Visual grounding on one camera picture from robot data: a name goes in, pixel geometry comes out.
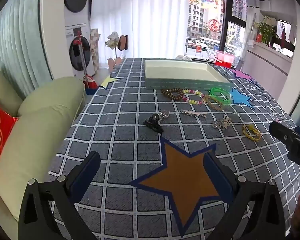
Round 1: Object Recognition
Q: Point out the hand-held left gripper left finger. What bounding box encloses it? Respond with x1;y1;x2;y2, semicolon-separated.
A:
17;151;101;240

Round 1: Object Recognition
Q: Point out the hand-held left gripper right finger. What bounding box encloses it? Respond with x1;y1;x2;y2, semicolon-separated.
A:
203;152;287;240

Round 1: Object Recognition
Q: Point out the yellow hair tie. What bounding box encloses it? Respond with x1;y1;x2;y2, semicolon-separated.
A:
242;124;262;143

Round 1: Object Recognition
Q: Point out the green plastic bangle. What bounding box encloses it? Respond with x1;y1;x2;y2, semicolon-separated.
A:
209;87;234;105

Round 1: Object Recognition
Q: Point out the brown braided bracelet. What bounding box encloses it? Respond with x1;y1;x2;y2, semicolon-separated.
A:
202;94;225;111

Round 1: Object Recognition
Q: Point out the pink yellow bead bracelet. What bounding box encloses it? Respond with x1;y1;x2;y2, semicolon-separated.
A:
182;88;206;105

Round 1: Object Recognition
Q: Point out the black hair claw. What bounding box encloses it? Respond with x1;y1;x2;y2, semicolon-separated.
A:
143;114;164;134

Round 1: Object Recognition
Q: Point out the brown wooden bead bracelet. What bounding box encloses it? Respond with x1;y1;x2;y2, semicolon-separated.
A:
161;88;187;102

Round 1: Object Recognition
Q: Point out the cream tray with teal sides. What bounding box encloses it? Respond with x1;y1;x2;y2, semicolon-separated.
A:
144;58;233;92

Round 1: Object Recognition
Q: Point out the brown star patch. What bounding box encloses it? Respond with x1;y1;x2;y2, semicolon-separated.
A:
129;137;222;238

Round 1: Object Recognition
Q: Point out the grey checked tablecloth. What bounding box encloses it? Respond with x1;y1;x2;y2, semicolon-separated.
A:
47;57;300;240

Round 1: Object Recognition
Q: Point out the blue star patch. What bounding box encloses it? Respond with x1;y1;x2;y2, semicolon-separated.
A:
230;88;255;109

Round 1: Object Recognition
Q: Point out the long silver hair clip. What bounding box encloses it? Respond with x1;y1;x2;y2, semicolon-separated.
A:
179;109;208;119

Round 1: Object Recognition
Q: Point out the pink star patch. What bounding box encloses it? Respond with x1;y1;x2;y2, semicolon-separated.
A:
231;69;258;83

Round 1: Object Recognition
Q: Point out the white cabinet counter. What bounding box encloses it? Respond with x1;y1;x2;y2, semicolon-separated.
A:
241;40;295;78

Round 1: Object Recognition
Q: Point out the light green sofa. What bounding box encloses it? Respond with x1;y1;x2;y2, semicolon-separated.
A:
0;58;87;240

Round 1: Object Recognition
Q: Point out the red bucket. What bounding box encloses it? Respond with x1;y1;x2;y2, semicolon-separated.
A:
214;59;232;68

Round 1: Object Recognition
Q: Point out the red mop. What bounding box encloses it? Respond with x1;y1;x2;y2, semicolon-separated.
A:
73;39;99;96

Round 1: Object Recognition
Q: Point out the yellow star patch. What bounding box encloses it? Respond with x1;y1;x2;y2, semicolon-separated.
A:
98;74;121;90

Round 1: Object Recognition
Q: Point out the pink basin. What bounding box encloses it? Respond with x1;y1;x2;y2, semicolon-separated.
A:
214;50;235;62

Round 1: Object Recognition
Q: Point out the red patterned cushion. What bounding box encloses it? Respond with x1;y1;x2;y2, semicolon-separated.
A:
0;94;19;184

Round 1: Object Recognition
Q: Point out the green potted plant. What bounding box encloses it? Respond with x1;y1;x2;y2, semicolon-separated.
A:
254;16;277;47

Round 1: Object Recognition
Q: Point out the white washing machine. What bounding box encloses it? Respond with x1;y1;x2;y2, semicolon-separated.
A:
64;25;98;77

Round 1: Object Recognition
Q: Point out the patterned paper roll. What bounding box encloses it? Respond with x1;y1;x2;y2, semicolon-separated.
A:
89;28;101;75

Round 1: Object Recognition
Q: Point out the round red window decal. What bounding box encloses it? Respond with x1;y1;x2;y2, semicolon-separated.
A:
206;18;222;32

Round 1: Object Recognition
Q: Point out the slipper rack with slippers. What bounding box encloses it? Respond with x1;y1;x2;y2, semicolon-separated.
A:
104;31;130;70

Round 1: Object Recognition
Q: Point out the white curtain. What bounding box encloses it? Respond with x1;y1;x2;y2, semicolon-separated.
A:
90;0;190;60

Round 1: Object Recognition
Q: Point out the white dryer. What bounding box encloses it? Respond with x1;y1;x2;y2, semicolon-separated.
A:
62;0;92;27

